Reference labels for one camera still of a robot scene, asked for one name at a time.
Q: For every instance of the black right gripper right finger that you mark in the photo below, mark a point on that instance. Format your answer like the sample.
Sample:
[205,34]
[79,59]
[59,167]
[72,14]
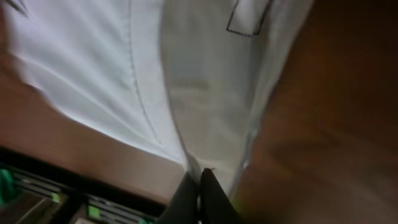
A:
[215,205]

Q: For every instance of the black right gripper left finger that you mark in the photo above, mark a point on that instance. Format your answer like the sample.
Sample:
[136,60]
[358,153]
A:
[183,206]

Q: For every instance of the white printed t-shirt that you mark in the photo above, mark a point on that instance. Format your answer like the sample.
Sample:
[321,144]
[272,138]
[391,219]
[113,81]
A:
[187,81]

